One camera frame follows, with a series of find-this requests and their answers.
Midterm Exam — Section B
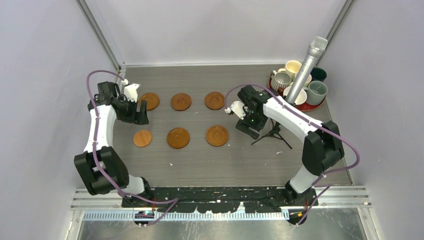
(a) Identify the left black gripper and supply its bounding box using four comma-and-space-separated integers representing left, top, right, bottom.
117, 96, 149, 125

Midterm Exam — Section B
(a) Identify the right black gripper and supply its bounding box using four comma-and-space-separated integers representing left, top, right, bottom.
235, 107, 268, 140

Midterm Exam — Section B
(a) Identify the light wooden coaster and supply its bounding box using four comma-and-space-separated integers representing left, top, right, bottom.
133, 129, 153, 148

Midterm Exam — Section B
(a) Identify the dark ringed wooden coaster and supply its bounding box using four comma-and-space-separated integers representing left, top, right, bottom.
205, 125, 230, 147

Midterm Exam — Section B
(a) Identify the black microphone tripod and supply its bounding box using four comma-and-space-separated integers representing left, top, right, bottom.
251, 119, 293, 150

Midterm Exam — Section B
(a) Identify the grey ribbed cup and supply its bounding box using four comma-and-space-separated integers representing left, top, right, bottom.
269, 68, 292, 93

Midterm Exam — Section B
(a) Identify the red round tray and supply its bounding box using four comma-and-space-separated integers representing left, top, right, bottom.
276, 87, 326, 112

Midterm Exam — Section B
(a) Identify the cream mug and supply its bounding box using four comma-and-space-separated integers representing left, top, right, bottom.
277, 60, 302, 80

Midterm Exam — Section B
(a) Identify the silver microphone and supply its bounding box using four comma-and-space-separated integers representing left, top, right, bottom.
285, 36, 328, 105

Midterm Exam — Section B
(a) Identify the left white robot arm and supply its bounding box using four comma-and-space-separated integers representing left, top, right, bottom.
74, 81, 154, 207

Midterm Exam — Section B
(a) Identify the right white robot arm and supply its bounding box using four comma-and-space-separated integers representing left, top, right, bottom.
224, 85, 345, 205

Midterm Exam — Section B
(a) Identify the white bowl cup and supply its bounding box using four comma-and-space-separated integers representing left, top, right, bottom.
283, 86, 307, 106

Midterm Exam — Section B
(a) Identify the pale green cup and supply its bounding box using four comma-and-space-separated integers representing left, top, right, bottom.
293, 73, 312, 87

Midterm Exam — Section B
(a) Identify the dark green cup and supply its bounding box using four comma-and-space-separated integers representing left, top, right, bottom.
310, 67, 328, 82

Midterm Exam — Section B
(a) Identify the grey green mug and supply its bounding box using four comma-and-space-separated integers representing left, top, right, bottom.
306, 80, 328, 106

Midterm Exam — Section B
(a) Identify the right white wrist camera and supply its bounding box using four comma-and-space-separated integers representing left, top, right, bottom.
224, 100, 246, 120

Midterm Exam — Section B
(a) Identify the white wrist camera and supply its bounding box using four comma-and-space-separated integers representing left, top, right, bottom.
224, 100, 246, 120
122, 78, 141, 103

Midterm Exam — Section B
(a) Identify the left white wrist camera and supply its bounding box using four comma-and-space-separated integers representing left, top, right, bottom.
122, 78, 141, 103

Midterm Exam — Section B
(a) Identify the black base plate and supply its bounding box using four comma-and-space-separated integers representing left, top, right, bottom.
119, 186, 320, 215

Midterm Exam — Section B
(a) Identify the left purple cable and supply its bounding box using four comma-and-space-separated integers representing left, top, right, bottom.
86, 69, 180, 227

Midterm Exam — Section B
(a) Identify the purple cable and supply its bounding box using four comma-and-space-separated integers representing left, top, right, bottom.
86, 69, 180, 227
224, 83, 361, 226

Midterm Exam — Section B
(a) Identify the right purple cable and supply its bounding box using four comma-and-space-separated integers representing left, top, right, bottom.
224, 83, 361, 226

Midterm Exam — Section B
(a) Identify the aluminium frame rail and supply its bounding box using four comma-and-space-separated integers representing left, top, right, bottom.
70, 185, 372, 223

